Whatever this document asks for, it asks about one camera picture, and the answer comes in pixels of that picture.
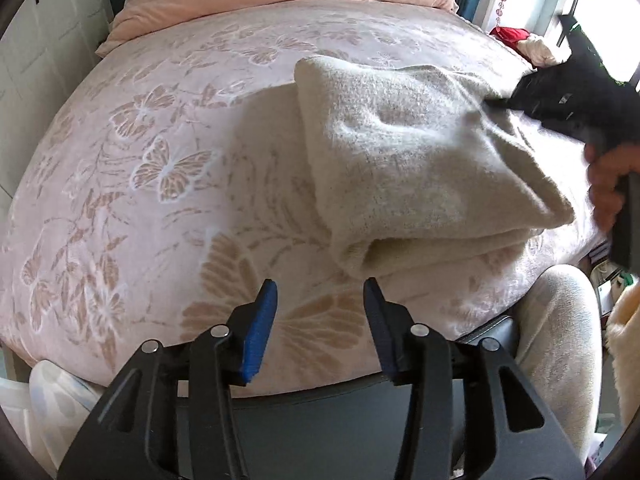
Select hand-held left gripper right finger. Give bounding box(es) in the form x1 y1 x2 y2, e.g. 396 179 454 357
363 277 586 480

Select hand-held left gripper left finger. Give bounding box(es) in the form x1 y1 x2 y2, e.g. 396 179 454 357
57 280 279 480

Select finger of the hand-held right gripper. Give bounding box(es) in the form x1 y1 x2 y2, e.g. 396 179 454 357
485 72 538 115

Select beige towel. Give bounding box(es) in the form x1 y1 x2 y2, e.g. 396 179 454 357
294 55 576 281

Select person's right forearm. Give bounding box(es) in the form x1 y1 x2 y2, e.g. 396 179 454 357
604 287 640 453

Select person's right hand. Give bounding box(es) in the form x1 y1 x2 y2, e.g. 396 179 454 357
585 141 640 234

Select red cloth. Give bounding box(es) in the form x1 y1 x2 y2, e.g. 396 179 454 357
490 26 532 51

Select person's right leg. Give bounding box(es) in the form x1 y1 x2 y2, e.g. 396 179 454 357
512 265 603 466

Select person's leg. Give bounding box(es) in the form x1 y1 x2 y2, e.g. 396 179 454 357
0 359 103 471
512 265 603 466

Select bedside storage organizer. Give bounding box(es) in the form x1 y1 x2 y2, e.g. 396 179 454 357
580 242 632 323

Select pink butterfly printed blanket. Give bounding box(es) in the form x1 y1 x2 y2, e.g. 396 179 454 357
0 0 617 399

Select person's left leg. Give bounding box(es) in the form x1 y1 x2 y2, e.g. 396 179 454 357
0 359 103 471

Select white wardrobe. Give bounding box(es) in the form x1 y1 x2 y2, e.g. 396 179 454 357
0 0 117 202

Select dark bed frame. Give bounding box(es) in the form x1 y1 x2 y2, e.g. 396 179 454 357
175 315 523 480

